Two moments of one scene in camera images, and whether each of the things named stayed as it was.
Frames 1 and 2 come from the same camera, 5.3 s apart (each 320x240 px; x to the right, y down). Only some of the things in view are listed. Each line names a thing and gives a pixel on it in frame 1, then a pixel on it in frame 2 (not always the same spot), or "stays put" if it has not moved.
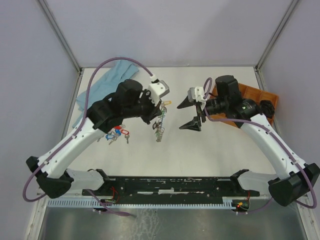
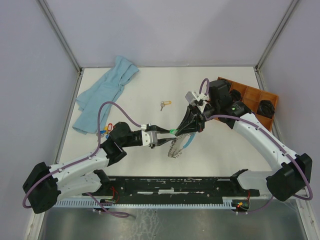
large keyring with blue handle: x=158 y=125 to x=181 y=142
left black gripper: x=155 y=111 to x=156 y=128
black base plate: x=170 y=187 stays put
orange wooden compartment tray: x=248 y=92 stays put
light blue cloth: x=104 y=86 stays put
